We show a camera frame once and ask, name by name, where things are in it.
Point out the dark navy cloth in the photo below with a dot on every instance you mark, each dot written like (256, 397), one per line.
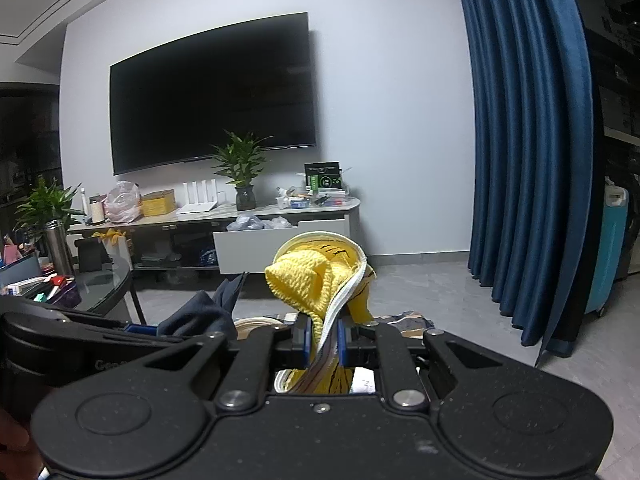
(205, 314)

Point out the steel thermos bottle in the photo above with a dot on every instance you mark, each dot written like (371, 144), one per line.
(58, 248)

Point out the blue curtain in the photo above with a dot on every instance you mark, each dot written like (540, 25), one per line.
(538, 188)

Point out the person's left hand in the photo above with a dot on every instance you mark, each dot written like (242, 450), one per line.
(20, 458)

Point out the large black television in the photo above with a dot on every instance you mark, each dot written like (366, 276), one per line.
(181, 100)

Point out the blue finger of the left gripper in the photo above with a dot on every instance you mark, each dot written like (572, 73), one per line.
(141, 329)

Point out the white wifi router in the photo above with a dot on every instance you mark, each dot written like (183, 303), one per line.
(199, 197)

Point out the plaid blanket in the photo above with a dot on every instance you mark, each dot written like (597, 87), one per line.
(411, 324)

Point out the potted plant on cabinet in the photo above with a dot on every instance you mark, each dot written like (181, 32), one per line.
(241, 160)

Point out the round black glass table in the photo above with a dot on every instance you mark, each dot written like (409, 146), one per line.
(109, 293)

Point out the yellow box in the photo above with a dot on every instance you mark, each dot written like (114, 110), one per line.
(158, 203)

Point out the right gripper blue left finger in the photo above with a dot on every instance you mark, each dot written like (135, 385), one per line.
(302, 339)

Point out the white tv cabinet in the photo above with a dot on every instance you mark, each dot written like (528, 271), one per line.
(202, 241)

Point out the yellow knitted pouch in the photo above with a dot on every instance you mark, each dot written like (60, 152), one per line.
(322, 275)

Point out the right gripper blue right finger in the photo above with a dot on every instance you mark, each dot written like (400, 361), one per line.
(343, 338)

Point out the teal suitcase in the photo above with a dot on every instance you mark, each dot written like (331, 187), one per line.
(611, 242)

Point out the black green display box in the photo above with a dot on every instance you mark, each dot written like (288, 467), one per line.
(322, 176)

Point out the pink plastic bag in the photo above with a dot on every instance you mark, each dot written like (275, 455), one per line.
(122, 204)

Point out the potted plant on table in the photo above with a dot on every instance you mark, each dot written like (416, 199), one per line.
(47, 202)

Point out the purple tray of items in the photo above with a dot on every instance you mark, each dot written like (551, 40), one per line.
(60, 291)

